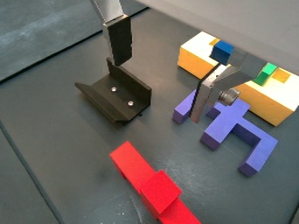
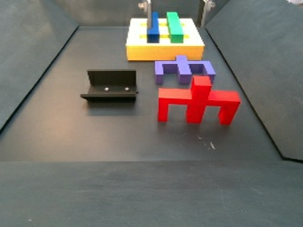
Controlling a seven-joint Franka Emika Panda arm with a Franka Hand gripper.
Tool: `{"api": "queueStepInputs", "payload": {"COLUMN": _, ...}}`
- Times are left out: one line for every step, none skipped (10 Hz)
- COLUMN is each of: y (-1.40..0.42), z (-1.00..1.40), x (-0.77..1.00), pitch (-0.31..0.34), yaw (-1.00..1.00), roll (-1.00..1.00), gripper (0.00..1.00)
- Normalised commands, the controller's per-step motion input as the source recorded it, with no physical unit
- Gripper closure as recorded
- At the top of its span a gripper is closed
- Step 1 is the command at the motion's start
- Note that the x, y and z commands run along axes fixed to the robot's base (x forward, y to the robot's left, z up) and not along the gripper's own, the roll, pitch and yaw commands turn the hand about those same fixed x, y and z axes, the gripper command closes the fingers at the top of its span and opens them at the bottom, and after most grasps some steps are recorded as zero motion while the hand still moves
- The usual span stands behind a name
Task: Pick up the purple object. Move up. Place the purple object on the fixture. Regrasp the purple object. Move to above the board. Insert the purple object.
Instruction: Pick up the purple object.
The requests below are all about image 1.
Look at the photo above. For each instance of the red E-shaped block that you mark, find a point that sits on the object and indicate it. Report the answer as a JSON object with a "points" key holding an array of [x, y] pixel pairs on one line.
{"points": [[158, 191]]}

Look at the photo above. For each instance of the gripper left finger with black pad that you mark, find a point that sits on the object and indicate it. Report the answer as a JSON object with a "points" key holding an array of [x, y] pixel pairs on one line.
{"points": [[117, 28]]}

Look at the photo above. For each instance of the blue long bar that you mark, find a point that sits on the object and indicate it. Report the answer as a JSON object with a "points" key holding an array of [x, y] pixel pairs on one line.
{"points": [[222, 50]]}

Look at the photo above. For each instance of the purple E-shaped block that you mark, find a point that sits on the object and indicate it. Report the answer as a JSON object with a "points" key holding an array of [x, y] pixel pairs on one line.
{"points": [[229, 121]]}

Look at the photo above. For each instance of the green long bar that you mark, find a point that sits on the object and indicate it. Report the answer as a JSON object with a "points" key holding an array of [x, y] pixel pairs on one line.
{"points": [[265, 74]]}

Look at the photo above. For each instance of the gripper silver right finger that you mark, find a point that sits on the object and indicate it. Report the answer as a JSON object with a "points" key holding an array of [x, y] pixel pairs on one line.
{"points": [[218, 87]]}

